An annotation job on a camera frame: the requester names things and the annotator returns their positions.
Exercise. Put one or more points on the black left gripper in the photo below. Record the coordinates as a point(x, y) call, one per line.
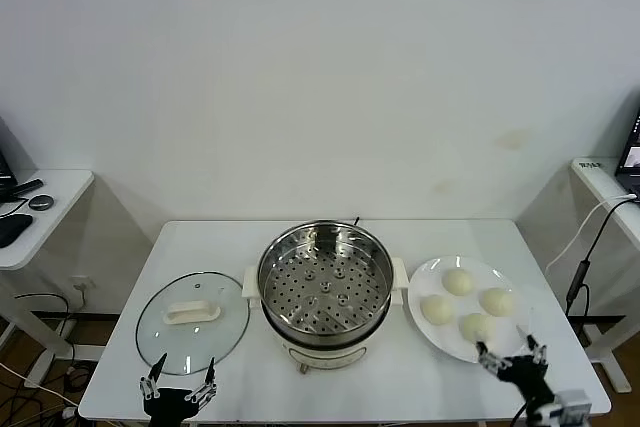
point(170, 407)

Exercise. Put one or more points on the white wall outlet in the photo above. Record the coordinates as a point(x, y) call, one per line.
point(82, 289)

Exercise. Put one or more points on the black computer mouse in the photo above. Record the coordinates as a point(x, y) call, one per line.
point(12, 229)

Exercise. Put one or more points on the stainless steel steamer basket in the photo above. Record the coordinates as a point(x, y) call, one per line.
point(360, 292)

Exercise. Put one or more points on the black monitor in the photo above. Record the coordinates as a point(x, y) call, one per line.
point(5, 169)

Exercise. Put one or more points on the white round plate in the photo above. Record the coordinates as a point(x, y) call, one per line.
point(430, 282)

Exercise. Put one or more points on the grey usb adapter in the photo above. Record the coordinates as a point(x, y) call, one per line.
point(578, 282)

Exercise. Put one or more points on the black bar device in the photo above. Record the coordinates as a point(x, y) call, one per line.
point(27, 188)

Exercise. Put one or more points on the white side desk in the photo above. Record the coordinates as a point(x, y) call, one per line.
point(600, 187)
point(50, 217)

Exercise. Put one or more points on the round black disc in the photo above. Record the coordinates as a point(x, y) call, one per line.
point(41, 202)

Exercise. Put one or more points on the white steamed baozi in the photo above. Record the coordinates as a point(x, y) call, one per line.
point(476, 327)
point(436, 309)
point(496, 301)
point(458, 281)

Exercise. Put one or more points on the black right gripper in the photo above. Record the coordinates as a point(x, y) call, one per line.
point(530, 379)

